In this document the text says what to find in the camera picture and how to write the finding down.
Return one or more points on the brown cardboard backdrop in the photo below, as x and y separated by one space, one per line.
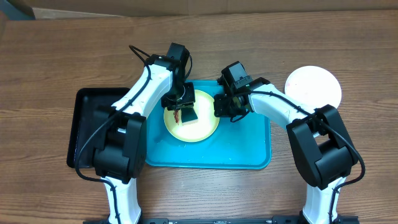
50 9

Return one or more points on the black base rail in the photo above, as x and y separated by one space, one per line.
217 221

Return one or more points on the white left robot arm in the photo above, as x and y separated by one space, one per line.
118 145

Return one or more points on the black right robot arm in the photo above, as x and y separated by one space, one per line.
322 149

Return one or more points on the black plastic tray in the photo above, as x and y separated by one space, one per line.
87 100

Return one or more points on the pink green sponge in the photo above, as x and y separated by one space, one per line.
188 116

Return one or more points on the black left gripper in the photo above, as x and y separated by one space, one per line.
189 101

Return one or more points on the yellow green plate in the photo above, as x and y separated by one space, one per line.
199 129

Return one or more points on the white pink plate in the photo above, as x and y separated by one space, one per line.
314 86

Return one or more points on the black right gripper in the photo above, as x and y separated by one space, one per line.
223 112

